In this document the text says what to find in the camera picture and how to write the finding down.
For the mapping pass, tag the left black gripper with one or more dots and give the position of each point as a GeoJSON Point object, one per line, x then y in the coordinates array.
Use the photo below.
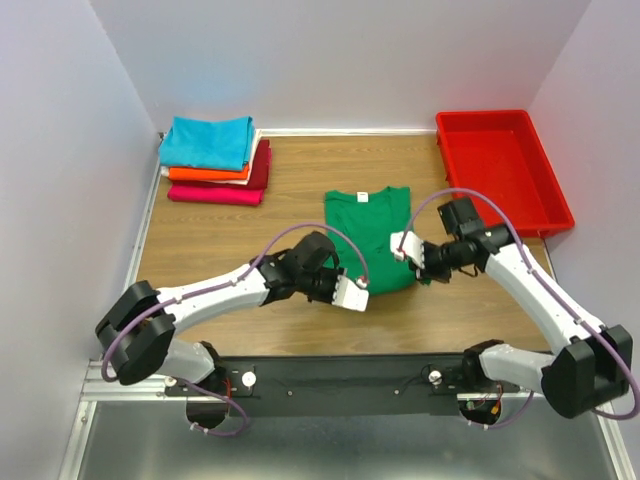
{"type": "Point", "coordinates": [333, 274]}

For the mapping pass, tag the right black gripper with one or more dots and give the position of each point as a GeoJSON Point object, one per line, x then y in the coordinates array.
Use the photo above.
{"type": "Point", "coordinates": [429, 272]}

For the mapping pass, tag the green t shirt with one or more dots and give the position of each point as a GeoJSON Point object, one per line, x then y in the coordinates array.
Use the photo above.
{"type": "Point", "coordinates": [362, 225]}

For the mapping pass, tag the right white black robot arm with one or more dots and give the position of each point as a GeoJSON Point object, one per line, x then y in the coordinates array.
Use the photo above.
{"type": "Point", "coordinates": [589, 363]}

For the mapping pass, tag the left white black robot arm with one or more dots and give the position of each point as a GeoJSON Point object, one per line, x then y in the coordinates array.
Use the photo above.
{"type": "Point", "coordinates": [139, 332]}

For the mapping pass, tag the red plastic bin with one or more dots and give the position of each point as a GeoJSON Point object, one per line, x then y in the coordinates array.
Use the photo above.
{"type": "Point", "coordinates": [499, 154]}

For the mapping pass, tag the folded dark red t shirt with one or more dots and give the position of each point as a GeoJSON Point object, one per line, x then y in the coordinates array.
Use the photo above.
{"type": "Point", "coordinates": [260, 172]}

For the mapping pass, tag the folded pink t shirt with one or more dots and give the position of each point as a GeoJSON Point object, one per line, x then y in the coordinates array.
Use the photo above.
{"type": "Point", "coordinates": [215, 195]}

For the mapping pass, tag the folded cyan t shirt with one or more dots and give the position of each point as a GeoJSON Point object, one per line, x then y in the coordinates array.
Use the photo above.
{"type": "Point", "coordinates": [222, 145]}

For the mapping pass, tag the folded orange t shirt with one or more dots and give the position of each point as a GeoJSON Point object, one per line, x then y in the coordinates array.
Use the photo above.
{"type": "Point", "coordinates": [206, 175]}

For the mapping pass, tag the folded white t shirt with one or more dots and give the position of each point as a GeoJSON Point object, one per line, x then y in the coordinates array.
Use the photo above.
{"type": "Point", "coordinates": [254, 145]}

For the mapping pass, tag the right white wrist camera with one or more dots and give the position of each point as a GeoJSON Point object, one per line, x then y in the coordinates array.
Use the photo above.
{"type": "Point", "coordinates": [408, 247]}

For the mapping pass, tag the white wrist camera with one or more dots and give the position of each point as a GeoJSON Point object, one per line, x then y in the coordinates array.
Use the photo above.
{"type": "Point", "coordinates": [349, 295]}
{"type": "Point", "coordinates": [408, 247]}

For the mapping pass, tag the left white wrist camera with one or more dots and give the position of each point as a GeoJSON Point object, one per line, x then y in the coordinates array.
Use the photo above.
{"type": "Point", "coordinates": [349, 295]}

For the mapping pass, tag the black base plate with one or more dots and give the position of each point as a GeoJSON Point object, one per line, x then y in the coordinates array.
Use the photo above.
{"type": "Point", "coordinates": [352, 385]}

